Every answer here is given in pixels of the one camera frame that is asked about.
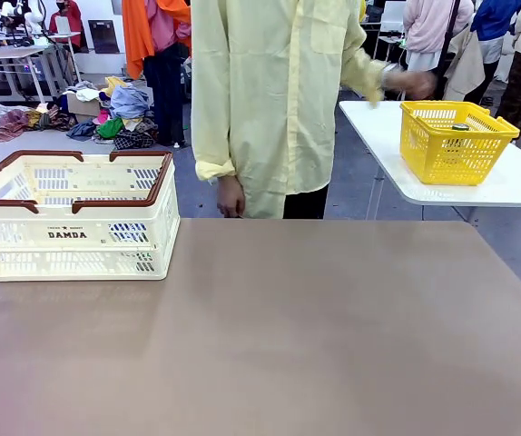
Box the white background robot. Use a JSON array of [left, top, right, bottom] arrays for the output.
[[0, 0, 52, 46]]

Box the light blue shirt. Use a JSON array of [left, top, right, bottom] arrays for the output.
[[109, 82, 151, 121]]

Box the beige coat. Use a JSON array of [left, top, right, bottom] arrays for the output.
[[443, 25, 487, 103]]

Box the green soda can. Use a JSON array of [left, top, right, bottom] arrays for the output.
[[123, 251, 156, 274]]

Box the brown patterned cloth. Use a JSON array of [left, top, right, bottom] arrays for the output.
[[0, 108, 33, 144]]

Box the cardboard box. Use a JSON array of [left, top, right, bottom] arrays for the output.
[[62, 89, 108, 120]]

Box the person in blue jacket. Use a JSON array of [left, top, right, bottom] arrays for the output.
[[468, 0, 521, 106]]

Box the person left hand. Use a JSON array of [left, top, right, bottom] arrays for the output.
[[385, 68, 438, 100]]

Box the person right hand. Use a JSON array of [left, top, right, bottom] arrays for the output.
[[217, 175, 247, 220]]

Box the person left forearm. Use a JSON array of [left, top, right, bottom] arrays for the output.
[[339, 43, 391, 110]]

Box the black cabinet panel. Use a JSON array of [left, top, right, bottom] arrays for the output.
[[88, 18, 123, 55]]

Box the white background table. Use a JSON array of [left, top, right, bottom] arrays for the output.
[[0, 31, 84, 106]]

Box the cream plastic shopping basket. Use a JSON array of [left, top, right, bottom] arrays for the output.
[[0, 149, 182, 283]]

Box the person in pale pink sweater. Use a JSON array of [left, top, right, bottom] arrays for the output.
[[401, 0, 476, 99]]

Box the orange hanging cloth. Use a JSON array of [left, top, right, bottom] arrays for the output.
[[121, 0, 192, 81]]

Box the dark blue cloth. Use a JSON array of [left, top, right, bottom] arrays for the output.
[[65, 119, 99, 142]]

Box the yellow cloth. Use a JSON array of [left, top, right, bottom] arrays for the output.
[[104, 75, 128, 94]]

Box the person in red jacket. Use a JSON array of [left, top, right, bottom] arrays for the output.
[[47, 0, 84, 49]]

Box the person in pink top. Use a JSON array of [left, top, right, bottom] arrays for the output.
[[143, 0, 193, 149]]

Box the person in yellow shirt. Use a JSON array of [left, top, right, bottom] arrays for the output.
[[191, 0, 387, 222]]

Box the yellow plastic basket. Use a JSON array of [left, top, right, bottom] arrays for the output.
[[398, 100, 521, 187]]

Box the person right forearm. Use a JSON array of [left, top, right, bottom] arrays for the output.
[[192, 104, 239, 183]]

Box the dark checkered cloth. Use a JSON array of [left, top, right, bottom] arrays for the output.
[[113, 128, 157, 152]]

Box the white side table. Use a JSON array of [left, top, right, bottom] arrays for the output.
[[338, 99, 521, 223]]

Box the green cloth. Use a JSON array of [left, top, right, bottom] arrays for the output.
[[95, 116, 126, 140]]

